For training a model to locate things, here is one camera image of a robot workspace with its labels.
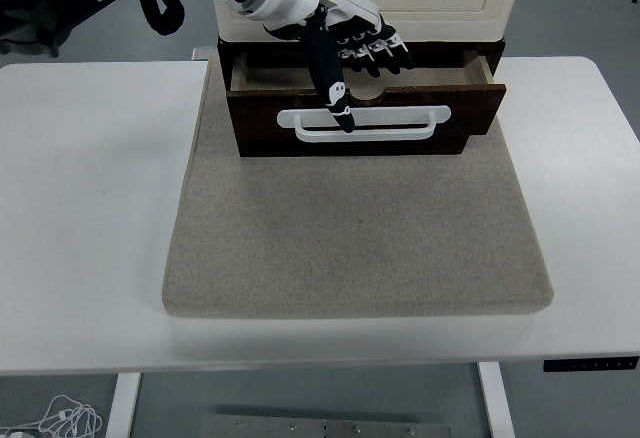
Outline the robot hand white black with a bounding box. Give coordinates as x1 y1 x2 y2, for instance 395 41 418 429
243 0 416 135

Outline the dark wooden drawer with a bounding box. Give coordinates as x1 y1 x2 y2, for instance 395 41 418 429
225 49 508 143

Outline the white drawer handle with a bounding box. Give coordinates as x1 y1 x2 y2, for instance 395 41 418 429
275 103 453 145

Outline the cream plastic cabinet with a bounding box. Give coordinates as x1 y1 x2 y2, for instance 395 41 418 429
212 0 531 43

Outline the dark wooden drawer casing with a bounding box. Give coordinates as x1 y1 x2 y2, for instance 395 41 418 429
217 36 506 158

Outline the grey felt mat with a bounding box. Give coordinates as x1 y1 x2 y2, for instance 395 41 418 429
160 50 555 320

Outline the grey metal plate with screws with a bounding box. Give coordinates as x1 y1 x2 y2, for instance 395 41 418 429
199 413 453 438

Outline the white table leg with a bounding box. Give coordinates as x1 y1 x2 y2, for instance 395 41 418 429
105 372 143 438
476 361 517 438

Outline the black table control panel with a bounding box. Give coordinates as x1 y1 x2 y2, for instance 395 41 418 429
543 355 640 373

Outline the white cable bundle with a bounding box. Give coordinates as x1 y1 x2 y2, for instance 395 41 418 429
0 393 104 438

